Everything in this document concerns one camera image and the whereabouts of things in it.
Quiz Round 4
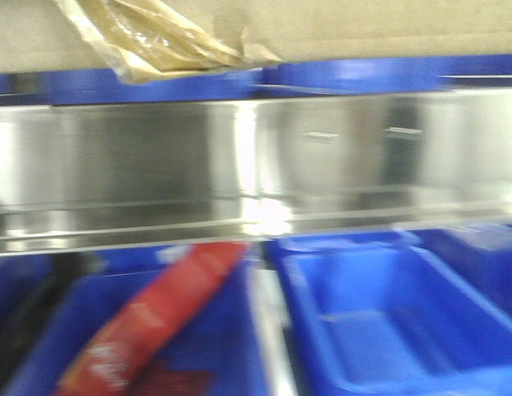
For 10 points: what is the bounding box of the blue plastic bin left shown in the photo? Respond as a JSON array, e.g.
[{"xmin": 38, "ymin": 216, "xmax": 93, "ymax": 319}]
[{"xmin": 0, "ymin": 254, "xmax": 52, "ymax": 377}]

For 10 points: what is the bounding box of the blue plastic bin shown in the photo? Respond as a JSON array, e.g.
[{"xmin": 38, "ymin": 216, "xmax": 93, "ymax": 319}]
[
  {"xmin": 0, "ymin": 54, "xmax": 512, "ymax": 106},
  {"xmin": 265, "ymin": 230, "xmax": 512, "ymax": 395},
  {"xmin": 0, "ymin": 254, "xmax": 52, "ymax": 377},
  {"xmin": 4, "ymin": 247, "xmax": 268, "ymax": 395}
]

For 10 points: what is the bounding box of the clear packing tape strip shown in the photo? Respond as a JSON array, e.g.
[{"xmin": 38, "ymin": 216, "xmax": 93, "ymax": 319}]
[{"xmin": 56, "ymin": 1, "xmax": 281, "ymax": 84}]

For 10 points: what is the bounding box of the blue plastic bin upper right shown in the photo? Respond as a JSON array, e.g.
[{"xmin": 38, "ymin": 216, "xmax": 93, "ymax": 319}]
[{"xmin": 0, "ymin": 54, "xmax": 512, "ymax": 106}]

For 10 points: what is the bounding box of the large brown cardboard carton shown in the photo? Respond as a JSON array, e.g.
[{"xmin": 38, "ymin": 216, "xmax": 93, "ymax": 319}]
[{"xmin": 0, "ymin": 1, "xmax": 512, "ymax": 73}]

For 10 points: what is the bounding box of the blue plastic bin centre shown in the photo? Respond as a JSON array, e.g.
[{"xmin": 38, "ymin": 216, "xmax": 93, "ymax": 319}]
[{"xmin": 4, "ymin": 247, "xmax": 268, "ymax": 395}]

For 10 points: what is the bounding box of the steel divider bar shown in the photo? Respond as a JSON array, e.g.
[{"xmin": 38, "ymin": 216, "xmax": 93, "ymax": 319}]
[{"xmin": 249, "ymin": 268, "xmax": 298, "ymax": 396}]

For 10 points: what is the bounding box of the stainless steel shelf rail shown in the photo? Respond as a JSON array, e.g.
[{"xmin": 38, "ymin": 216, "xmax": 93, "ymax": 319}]
[{"xmin": 0, "ymin": 88, "xmax": 512, "ymax": 256}]

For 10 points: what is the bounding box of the red snack package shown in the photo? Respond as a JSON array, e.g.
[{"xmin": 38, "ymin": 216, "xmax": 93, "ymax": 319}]
[{"xmin": 53, "ymin": 242, "xmax": 248, "ymax": 395}]

